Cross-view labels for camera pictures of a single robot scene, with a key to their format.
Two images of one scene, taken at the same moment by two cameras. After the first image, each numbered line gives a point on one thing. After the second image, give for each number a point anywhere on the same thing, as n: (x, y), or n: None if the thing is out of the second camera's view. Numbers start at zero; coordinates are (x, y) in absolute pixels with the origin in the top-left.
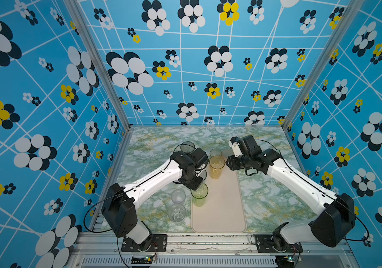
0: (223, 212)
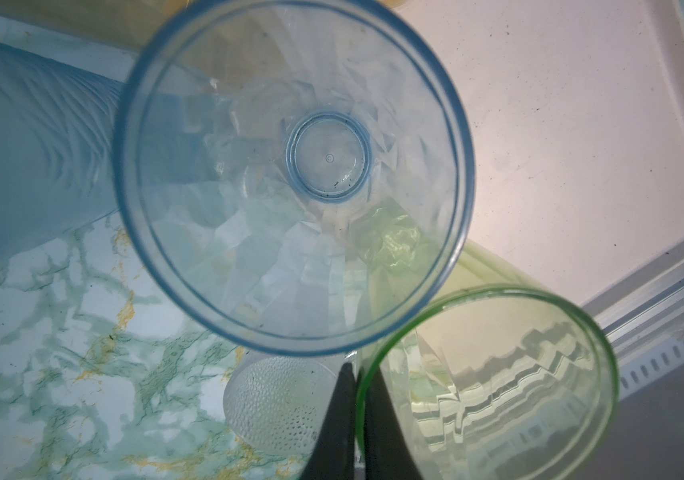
0: (600, 148)
